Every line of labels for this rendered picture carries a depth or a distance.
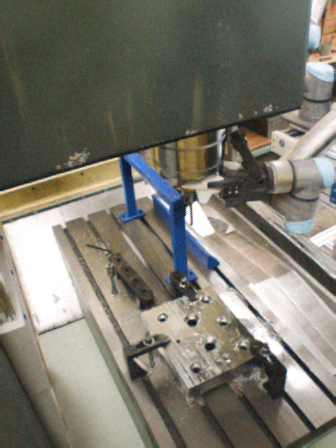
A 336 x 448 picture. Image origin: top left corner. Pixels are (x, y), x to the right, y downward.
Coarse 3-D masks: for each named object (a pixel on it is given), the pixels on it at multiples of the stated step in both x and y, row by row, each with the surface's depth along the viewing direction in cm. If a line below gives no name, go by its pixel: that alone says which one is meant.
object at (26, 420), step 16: (0, 272) 67; (0, 288) 64; (0, 304) 66; (0, 320) 67; (16, 320) 68; (0, 352) 63; (0, 368) 58; (0, 384) 57; (16, 384) 68; (0, 400) 58; (16, 400) 62; (0, 416) 59; (16, 416) 62; (32, 416) 74; (0, 432) 61; (16, 432) 63; (32, 432) 67
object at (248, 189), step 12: (228, 168) 98; (240, 168) 98; (264, 168) 99; (240, 180) 96; (252, 180) 98; (264, 180) 99; (228, 192) 98; (240, 192) 98; (252, 192) 100; (264, 192) 100; (228, 204) 99; (240, 204) 100
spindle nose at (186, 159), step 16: (176, 144) 84; (192, 144) 84; (208, 144) 85; (224, 144) 90; (160, 160) 89; (176, 160) 87; (192, 160) 86; (208, 160) 87; (224, 160) 93; (176, 176) 89; (192, 176) 88
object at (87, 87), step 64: (0, 0) 53; (64, 0) 56; (128, 0) 60; (192, 0) 64; (256, 0) 69; (0, 64) 57; (64, 64) 61; (128, 64) 65; (192, 64) 70; (256, 64) 75; (0, 128) 61; (64, 128) 66; (128, 128) 71; (192, 128) 76
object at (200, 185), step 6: (192, 180) 94; (198, 180) 94; (204, 180) 94; (210, 180) 94; (186, 186) 94; (192, 186) 94; (198, 186) 94; (204, 186) 94; (198, 192) 95; (204, 192) 96; (210, 192) 96; (216, 192) 97; (198, 198) 96; (204, 198) 97
